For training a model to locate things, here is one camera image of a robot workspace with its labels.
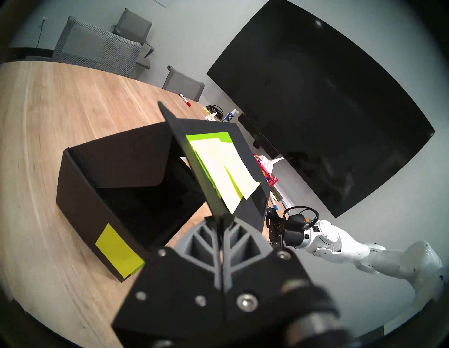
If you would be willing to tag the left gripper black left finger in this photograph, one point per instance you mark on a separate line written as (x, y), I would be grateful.
(175, 298)

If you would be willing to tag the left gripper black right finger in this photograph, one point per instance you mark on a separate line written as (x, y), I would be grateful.
(256, 277)

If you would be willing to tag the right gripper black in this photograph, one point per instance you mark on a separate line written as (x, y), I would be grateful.
(280, 233)

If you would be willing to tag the black cardboard box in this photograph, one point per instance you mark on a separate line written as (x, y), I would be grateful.
(115, 165)

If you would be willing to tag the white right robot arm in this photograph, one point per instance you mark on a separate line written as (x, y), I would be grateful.
(350, 245)

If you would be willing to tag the colourful Kleenex tissue box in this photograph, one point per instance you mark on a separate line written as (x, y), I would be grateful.
(268, 177)

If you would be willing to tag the blue whiteboard marker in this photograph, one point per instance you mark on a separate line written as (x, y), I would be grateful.
(276, 207)

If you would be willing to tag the white tissue sheet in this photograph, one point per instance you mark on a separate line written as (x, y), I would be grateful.
(272, 162)

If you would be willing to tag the neon yellow sticky note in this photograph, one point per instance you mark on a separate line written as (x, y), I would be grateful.
(117, 249)
(219, 175)
(210, 136)
(242, 172)

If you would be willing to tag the black video bar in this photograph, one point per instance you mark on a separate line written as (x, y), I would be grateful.
(256, 135)

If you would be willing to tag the Expo cleaner spray bottle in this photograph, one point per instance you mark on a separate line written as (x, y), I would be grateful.
(229, 116)

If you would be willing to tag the crumpled white tissue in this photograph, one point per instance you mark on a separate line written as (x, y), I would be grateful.
(211, 117)

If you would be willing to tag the red whiteboard marker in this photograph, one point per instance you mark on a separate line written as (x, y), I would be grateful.
(185, 100)

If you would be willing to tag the grey plain mesh chair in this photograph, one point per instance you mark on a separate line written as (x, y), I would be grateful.
(182, 84)

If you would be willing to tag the grey office chair with armrests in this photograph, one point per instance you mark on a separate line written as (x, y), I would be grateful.
(135, 24)

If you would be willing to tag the grey ribbed mesh chair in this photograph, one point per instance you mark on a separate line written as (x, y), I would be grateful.
(94, 49)

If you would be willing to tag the large black wall television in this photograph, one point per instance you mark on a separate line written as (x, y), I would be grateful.
(315, 105)

